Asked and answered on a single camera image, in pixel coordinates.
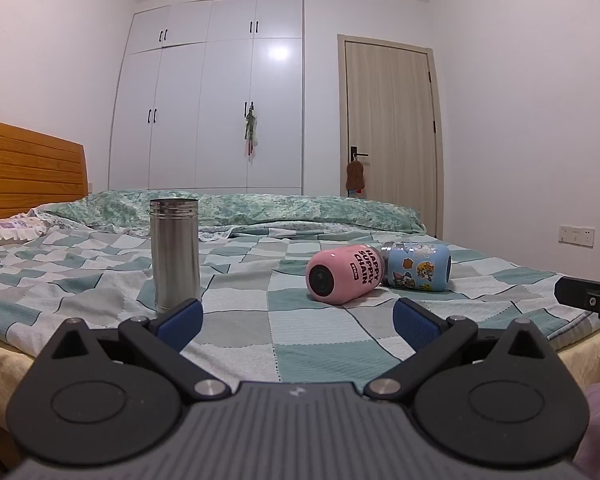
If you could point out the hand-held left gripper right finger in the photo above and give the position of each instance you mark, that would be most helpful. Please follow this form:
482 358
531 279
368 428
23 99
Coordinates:
414 325

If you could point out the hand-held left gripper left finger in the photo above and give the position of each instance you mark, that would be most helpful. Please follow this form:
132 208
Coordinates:
182 322

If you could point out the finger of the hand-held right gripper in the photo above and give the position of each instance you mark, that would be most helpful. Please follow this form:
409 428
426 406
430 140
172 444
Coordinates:
580 292

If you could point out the blue cartoon print cup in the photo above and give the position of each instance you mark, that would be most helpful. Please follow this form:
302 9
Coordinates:
417 267

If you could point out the pink cup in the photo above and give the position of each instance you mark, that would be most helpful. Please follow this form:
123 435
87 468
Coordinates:
347 275

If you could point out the stainless steel cup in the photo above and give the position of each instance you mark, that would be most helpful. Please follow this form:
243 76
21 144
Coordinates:
175 255

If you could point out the checkered green blanket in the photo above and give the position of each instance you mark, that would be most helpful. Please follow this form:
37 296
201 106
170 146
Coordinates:
290 320

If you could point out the green floral duvet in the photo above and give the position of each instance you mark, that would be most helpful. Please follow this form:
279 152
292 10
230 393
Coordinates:
280 210

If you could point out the yellow bed sheet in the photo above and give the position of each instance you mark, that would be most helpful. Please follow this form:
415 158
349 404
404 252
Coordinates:
0 375

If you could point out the beige wooden door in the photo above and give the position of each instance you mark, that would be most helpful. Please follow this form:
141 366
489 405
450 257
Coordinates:
390 135

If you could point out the white frilled pillow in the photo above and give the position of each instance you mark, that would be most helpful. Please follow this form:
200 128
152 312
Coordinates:
7 230

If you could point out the green hanging toy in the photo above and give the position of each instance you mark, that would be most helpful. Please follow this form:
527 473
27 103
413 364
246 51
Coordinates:
250 130

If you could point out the wooden headboard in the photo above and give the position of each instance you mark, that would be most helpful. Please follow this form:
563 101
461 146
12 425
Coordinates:
30 175

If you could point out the white wardrobe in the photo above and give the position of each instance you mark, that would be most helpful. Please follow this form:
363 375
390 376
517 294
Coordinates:
205 110

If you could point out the white wall socket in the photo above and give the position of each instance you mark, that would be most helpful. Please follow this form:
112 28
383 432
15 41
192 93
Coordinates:
576 236

